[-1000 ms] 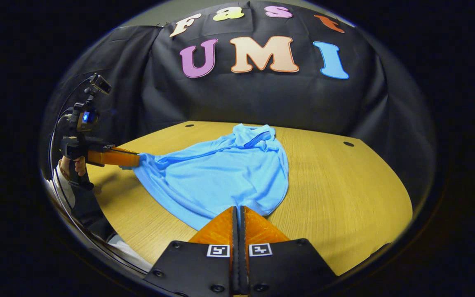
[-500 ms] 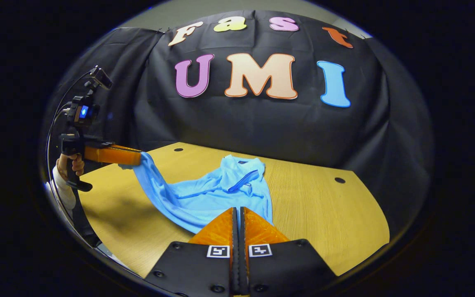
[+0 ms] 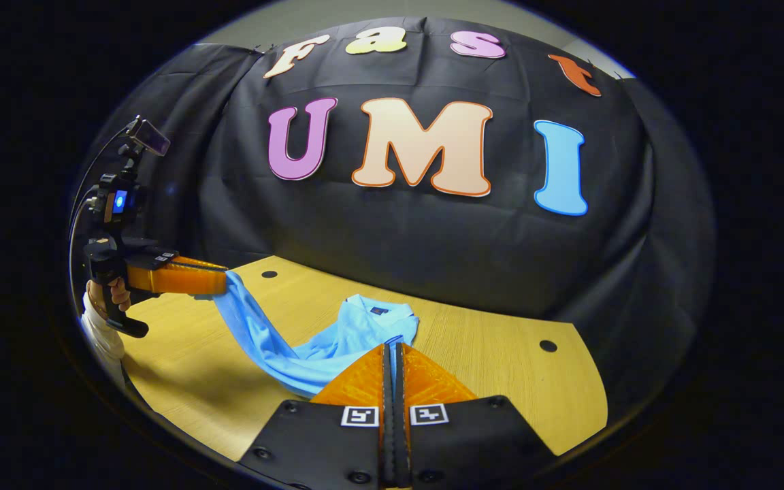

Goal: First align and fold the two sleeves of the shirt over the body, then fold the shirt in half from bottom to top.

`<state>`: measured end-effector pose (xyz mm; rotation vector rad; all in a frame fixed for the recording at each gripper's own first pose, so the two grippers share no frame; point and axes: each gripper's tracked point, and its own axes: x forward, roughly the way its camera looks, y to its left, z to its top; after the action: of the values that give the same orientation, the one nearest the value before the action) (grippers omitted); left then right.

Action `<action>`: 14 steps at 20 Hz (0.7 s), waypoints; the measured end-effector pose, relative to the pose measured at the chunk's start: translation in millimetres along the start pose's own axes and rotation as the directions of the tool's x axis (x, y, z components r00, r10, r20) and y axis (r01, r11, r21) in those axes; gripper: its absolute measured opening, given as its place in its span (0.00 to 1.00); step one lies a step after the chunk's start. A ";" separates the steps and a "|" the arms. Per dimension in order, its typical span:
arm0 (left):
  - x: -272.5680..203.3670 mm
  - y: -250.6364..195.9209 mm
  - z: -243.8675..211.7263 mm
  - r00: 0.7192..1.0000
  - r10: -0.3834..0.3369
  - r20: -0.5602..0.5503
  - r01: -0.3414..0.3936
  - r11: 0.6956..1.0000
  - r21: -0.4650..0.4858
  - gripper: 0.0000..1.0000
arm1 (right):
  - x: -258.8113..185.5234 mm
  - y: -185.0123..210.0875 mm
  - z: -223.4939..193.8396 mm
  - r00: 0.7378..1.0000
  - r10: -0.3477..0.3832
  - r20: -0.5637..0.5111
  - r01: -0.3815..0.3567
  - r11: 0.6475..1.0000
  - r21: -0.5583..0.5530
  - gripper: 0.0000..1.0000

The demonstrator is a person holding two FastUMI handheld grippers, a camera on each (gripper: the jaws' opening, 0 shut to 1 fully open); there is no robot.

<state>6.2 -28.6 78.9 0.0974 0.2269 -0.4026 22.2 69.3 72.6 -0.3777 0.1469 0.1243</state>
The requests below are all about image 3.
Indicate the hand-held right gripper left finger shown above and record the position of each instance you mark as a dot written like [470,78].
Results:
[324,442]

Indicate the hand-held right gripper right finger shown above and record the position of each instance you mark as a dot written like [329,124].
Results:
[467,442]

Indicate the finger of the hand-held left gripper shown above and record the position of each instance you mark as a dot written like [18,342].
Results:
[181,278]

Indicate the light blue polo T-shirt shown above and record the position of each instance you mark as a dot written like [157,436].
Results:
[276,354]

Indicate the black backdrop cloth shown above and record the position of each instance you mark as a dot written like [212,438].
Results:
[433,258]

